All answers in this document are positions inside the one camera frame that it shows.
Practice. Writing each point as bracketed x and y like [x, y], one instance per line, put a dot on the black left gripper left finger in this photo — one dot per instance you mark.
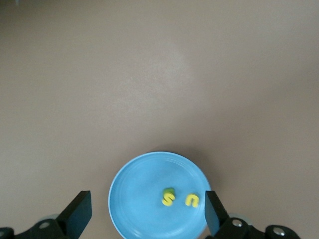
[77, 214]

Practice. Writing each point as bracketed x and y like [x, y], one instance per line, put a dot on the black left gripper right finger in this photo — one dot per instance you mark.
[214, 214]

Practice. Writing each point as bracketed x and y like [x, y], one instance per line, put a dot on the yellow foam letter u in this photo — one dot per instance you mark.
[192, 203]

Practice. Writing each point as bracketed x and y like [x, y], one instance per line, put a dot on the yellow foam letter s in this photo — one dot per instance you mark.
[168, 200]

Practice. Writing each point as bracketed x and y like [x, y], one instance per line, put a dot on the green foam letter n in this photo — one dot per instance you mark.
[168, 190]

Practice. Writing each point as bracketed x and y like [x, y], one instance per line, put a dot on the blue plate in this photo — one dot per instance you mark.
[139, 199]

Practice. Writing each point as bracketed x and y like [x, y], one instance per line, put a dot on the brown table cover sheet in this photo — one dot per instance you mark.
[149, 74]

